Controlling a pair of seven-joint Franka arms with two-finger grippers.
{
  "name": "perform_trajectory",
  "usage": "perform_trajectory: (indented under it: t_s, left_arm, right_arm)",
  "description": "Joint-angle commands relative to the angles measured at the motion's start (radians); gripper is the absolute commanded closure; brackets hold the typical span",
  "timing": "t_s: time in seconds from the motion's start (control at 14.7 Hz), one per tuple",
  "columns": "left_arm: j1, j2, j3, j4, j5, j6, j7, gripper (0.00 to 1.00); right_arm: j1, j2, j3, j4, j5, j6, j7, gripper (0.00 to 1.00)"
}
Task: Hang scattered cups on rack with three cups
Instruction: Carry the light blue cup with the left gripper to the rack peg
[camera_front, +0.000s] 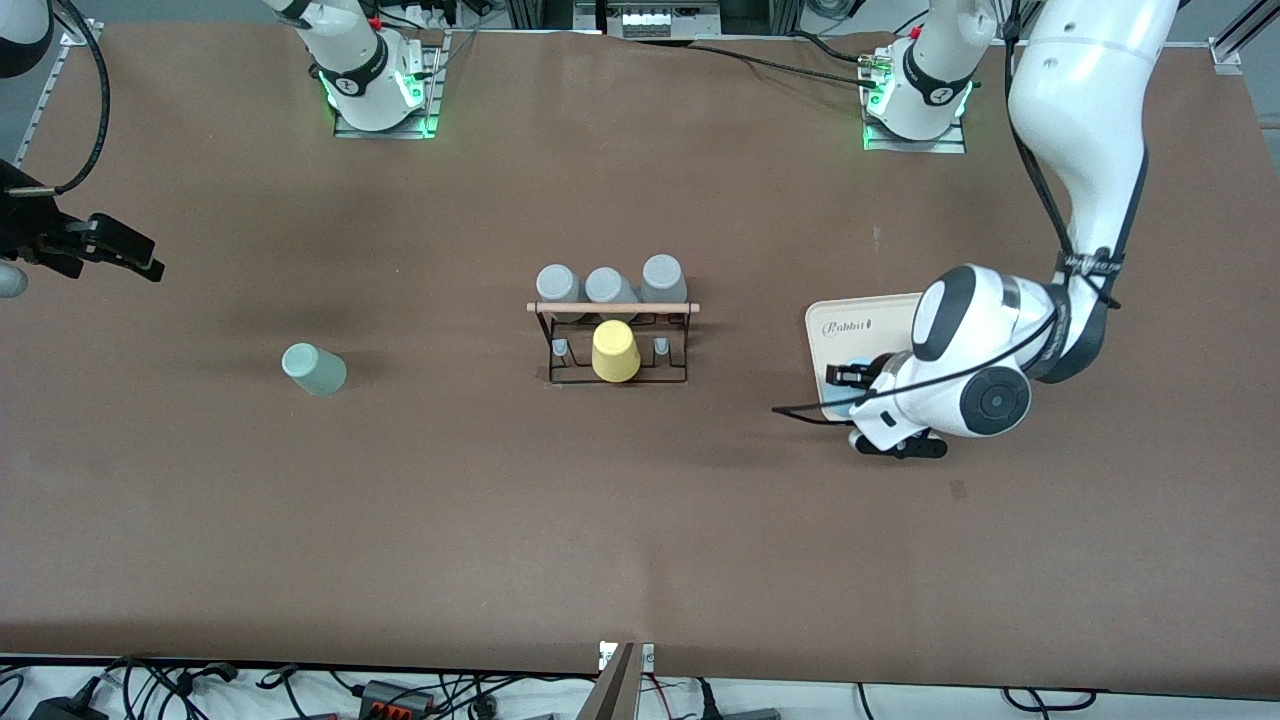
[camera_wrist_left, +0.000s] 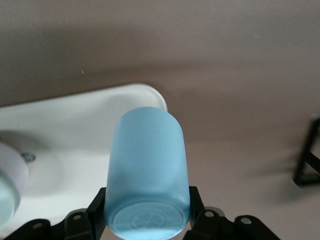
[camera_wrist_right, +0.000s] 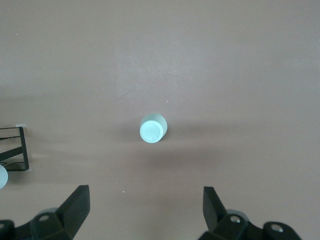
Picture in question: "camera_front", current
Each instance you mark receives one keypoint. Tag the white power strip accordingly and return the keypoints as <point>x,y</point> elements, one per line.
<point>660,20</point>

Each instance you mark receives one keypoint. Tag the yellow cup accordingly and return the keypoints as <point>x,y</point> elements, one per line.
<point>615,352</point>

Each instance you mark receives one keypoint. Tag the grey cup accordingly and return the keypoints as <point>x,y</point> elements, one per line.
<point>663,275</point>
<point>556,283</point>
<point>606,285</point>

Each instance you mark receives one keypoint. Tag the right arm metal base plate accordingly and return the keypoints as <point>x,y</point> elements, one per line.
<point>436,60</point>

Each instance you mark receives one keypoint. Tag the beige rabbit print tray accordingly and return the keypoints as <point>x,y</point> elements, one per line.
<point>860,335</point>

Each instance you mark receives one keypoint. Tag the black power adapter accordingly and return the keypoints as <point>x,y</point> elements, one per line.
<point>65,710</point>

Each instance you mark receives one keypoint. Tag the grey orange connector block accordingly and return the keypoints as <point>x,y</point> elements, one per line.
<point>395,697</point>

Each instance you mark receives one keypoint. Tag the aluminium post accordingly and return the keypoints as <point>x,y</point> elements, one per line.
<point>612,690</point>

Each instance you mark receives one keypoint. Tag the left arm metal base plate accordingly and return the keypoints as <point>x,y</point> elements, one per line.
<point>950,146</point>

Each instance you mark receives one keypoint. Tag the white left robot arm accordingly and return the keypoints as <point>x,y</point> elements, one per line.
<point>1080,120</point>

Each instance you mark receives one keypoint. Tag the mint green cup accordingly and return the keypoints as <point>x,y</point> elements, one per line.
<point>315,370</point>

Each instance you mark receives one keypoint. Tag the aluminium table edge rail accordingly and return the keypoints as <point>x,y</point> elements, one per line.
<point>1228,52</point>
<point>40,110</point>

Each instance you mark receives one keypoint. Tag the small white bracket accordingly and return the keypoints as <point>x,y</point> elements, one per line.
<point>647,657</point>

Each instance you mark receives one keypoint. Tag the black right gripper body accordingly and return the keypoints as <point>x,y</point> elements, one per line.
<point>30,232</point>

